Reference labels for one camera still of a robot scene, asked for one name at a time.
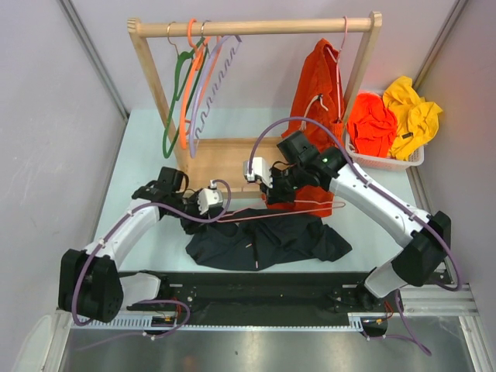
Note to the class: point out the white plastic basket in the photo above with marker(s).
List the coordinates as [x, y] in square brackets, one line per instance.
[388, 164]

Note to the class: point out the black shorts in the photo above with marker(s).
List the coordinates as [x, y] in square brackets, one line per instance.
[255, 239]

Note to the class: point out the orange-red hanging shorts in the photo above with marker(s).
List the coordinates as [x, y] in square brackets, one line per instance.
[314, 134]

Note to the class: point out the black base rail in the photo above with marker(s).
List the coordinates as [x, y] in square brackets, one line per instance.
[267, 299]

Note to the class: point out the wooden clothes rack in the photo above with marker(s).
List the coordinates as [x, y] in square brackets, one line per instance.
[223, 158]

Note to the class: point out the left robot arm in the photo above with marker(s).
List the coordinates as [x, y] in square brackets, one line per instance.
[90, 286]

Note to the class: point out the green hanger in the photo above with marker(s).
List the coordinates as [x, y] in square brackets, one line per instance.
[182, 67]

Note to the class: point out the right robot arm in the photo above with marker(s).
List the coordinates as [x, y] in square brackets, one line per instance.
[423, 238]

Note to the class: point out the orange garment in basket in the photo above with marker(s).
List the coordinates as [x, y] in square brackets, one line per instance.
[372, 127]

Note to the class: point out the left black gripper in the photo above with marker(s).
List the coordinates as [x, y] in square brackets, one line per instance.
[194, 198]

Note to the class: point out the orange hanger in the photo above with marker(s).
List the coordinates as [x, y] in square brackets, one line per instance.
[197, 66]

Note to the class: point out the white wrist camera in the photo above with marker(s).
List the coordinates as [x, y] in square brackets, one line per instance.
[210, 197]
[260, 171]

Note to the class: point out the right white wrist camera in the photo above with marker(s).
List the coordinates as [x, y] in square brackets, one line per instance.
[260, 171]

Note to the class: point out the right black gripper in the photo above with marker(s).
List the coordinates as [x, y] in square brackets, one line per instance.
[275, 194]

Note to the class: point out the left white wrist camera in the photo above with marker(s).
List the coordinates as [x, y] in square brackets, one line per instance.
[210, 197]

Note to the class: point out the lilac notched hanger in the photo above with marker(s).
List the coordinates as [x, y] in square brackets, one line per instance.
[204, 97]

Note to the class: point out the yellow garment in basket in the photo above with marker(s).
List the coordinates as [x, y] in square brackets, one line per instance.
[417, 119]

